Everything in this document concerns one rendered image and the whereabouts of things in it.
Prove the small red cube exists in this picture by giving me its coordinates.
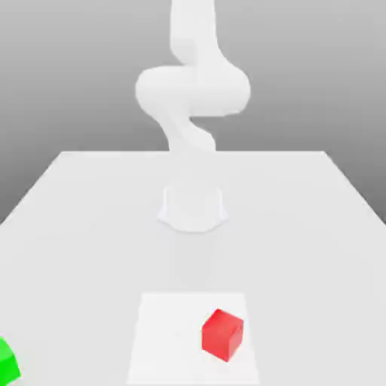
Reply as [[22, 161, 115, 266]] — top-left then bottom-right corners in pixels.
[[201, 308, 245, 363]]

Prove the small green cube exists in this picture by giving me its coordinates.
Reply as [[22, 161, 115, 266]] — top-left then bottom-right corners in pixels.
[[0, 335, 22, 386]]

